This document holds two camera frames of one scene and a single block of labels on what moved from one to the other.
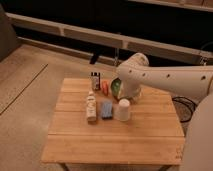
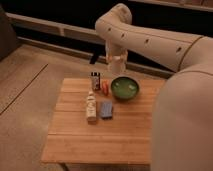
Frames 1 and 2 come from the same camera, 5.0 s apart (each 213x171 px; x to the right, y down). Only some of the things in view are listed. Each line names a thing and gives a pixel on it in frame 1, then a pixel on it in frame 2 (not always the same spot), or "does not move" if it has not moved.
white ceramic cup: [124, 109] to [117, 66]
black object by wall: [94, 58] does not move
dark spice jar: [96, 80] does not move
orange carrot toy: [105, 88] does not move
